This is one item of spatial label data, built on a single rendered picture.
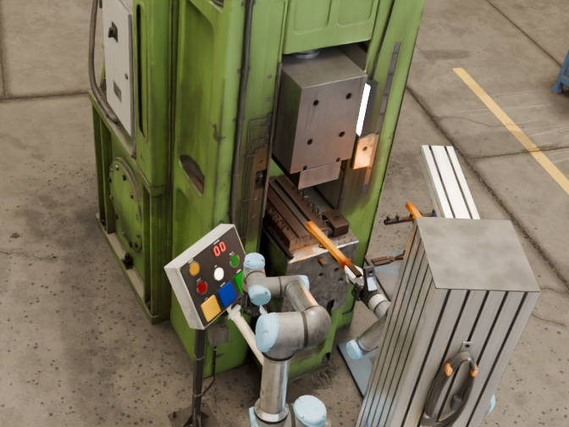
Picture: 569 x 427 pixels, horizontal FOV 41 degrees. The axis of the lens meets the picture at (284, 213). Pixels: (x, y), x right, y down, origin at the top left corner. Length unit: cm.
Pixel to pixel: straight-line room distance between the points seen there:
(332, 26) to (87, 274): 227
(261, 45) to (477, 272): 138
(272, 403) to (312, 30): 137
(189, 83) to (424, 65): 402
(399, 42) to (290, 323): 138
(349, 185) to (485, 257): 176
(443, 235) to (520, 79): 537
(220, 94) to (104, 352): 178
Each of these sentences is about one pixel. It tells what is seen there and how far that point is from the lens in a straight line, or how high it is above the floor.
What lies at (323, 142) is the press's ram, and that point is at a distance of 308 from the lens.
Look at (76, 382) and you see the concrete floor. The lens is 407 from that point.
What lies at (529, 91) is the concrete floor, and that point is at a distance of 703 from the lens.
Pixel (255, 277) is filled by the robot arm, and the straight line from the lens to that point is 276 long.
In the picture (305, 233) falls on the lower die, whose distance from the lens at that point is 338.
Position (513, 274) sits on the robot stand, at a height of 203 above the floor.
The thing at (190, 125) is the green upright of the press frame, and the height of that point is 133.
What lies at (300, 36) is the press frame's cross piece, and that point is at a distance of 293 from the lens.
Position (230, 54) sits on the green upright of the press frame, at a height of 187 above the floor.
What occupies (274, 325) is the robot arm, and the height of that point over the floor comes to 146.
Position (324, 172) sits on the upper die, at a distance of 319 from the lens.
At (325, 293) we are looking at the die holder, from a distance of 365.
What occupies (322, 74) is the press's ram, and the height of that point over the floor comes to 176.
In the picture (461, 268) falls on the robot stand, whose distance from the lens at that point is 182.
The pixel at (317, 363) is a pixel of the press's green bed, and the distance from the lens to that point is 409.
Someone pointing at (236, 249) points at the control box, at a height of 112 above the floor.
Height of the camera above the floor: 321
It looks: 40 degrees down
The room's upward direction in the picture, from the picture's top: 8 degrees clockwise
